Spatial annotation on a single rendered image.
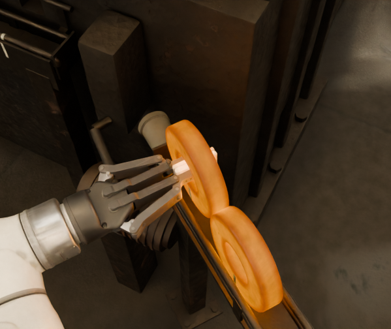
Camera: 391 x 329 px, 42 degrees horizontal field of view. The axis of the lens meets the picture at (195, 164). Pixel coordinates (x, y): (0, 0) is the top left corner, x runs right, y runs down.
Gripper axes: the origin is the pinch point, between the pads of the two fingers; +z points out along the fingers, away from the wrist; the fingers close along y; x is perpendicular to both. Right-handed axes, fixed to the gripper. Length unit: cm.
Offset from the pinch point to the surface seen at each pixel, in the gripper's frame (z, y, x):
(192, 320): -6, 3, -75
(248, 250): -0.8, 16.9, 3.5
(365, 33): 105, -64, -81
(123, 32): 0.7, -27.3, 3.6
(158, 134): -1.0, -12.2, -6.8
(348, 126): 72, -30, -80
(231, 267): -1.9, 14.7, -7.6
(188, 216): -3.6, 4.0, -7.6
